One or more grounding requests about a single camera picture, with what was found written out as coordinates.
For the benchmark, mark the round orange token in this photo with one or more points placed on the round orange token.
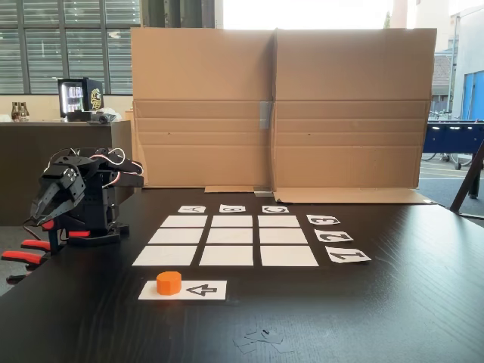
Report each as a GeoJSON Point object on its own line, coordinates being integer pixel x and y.
{"type": "Point", "coordinates": [168, 283]}

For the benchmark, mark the white paper grid sheet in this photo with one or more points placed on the white paper grid sheet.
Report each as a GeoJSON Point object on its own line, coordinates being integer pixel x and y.
{"type": "Point", "coordinates": [227, 255]}

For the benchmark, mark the red black bar clamp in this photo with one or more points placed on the red black bar clamp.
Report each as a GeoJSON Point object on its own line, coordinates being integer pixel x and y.
{"type": "Point", "coordinates": [79, 233]}
{"type": "Point", "coordinates": [22, 258]}

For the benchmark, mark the brown counter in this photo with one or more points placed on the brown counter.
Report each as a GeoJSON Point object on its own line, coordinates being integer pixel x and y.
{"type": "Point", "coordinates": [22, 170]}

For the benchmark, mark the small grey device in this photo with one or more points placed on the small grey device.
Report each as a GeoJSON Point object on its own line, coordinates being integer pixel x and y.
{"type": "Point", "coordinates": [101, 118]}

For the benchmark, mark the brown glass bottle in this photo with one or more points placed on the brown glass bottle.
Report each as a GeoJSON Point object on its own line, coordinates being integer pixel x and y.
{"type": "Point", "coordinates": [24, 112]}
{"type": "Point", "coordinates": [15, 112]}

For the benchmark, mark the black mini fridge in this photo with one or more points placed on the black mini fridge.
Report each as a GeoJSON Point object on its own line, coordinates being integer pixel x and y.
{"type": "Point", "coordinates": [94, 98]}

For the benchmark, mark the paper sheet letter A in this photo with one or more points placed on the paper sheet letter A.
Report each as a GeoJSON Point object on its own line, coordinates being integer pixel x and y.
{"type": "Point", "coordinates": [192, 209]}

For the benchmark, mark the paper sheet letter B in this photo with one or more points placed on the paper sheet letter B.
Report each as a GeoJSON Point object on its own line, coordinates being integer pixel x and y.
{"type": "Point", "coordinates": [232, 208]}

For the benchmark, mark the brown cardboard box panel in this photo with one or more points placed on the brown cardboard box panel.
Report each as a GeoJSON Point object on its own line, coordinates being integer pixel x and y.
{"type": "Point", "coordinates": [351, 75]}
{"type": "Point", "coordinates": [200, 75]}

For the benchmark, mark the white arrow paper sheet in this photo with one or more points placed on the white arrow paper sheet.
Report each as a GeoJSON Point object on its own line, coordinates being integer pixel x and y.
{"type": "Point", "coordinates": [221, 292]}

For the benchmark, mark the grey tape strip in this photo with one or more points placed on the grey tape strip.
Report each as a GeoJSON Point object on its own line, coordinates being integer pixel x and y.
{"type": "Point", "coordinates": [263, 192]}
{"type": "Point", "coordinates": [265, 113]}

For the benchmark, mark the paper sheet letter C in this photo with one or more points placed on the paper sheet letter C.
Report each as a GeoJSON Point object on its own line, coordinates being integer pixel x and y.
{"type": "Point", "coordinates": [275, 209]}

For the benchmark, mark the paper sheet number 3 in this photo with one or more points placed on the paper sheet number 3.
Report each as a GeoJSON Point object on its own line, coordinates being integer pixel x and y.
{"type": "Point", "coordinates": [323, 220]}

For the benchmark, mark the paper sheet number 2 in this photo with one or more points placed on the paper sheet number 2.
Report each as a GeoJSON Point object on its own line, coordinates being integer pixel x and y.
{"type": "Point", "coordinates": [333, 236]}

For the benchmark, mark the paper sheet number 1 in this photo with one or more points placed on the paper sheet number 1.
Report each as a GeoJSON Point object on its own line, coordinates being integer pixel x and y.
{"type": "Point", "coordinates": [348, 256]}

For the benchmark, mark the blue foosball table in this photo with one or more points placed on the blue foosball table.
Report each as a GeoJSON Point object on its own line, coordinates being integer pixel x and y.
{"type": "Point", "coordinates": [453, 138]}

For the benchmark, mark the dark wooden stand leg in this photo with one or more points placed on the dark wooden stand leg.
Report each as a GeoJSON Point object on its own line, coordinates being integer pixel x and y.
{"type": "Point", "coordinates": [467, 185]}

